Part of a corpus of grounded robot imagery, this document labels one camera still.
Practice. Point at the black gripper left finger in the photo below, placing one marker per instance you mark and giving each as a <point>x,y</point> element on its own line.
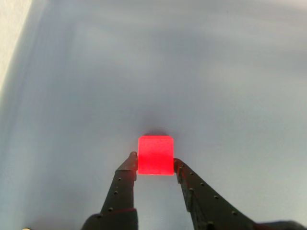
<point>120,196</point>

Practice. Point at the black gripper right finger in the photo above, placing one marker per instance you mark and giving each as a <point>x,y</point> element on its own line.
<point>206,206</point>

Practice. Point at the red cube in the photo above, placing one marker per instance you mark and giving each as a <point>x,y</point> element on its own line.
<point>156,155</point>

